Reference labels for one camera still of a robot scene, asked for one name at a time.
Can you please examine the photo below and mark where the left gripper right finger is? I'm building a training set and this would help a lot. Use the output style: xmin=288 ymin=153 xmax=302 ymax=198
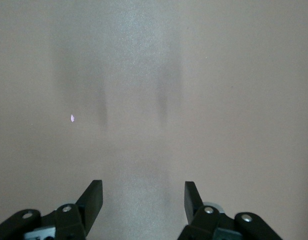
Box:
xmin=177 ymin=180 xmax=285 ymax=240

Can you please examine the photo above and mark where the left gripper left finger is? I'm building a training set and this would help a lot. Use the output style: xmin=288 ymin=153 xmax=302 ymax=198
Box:
xmin=0 ymin=179 xmax=104 ymax=240

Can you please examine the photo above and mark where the brown paper table cover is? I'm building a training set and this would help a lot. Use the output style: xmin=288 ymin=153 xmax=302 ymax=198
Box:
xmin=0 ymin=0 xmax=308 ymax=240

